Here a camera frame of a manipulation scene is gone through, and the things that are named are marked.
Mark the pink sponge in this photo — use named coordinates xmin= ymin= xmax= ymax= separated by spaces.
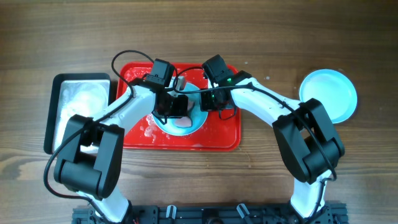
xmin=173 ymin=100 xmax=195 ymax=128

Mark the light blue plate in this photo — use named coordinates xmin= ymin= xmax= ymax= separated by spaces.
xmin=152 ymin=93 xmax=208 ymax=136
xmin=298 ymin=69 xmax=358 ymax=124

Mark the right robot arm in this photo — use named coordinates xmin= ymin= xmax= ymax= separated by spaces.
xmin=201 ymin=55 xmax=345 ymax=223

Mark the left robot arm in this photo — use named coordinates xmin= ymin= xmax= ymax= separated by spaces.
xmin=49 ymin=59 xmax=188 ymax=223

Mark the red plastic tray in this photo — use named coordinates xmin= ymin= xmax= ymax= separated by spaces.
xmin=120 ymin=62 xmax=241 ymax=152

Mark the black water tray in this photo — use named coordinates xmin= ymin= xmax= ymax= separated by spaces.
xmin=44 ymin=73 xmax=111 ymax=154

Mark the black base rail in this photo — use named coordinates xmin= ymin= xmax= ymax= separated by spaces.
xmin=72 ymin=203 xmax=348 ymax=224

